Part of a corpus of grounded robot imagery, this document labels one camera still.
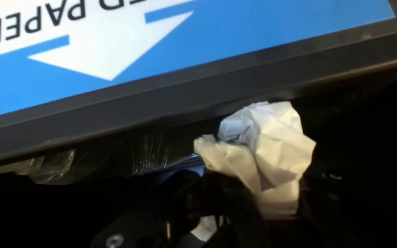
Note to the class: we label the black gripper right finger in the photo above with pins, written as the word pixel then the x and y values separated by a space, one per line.
pixel 336 216

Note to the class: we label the blue mixed paper label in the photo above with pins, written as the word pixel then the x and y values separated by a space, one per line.
pixel 253 37

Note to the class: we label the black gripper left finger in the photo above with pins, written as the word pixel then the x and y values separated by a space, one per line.
pixel 184 212

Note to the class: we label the black bin door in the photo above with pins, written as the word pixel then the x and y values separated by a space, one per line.
pixel 206 99

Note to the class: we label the white paper ball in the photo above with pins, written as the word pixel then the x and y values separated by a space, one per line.
pixel 275 143

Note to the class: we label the clear plastic bin liner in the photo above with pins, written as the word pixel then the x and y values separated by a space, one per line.
pixel 55 166

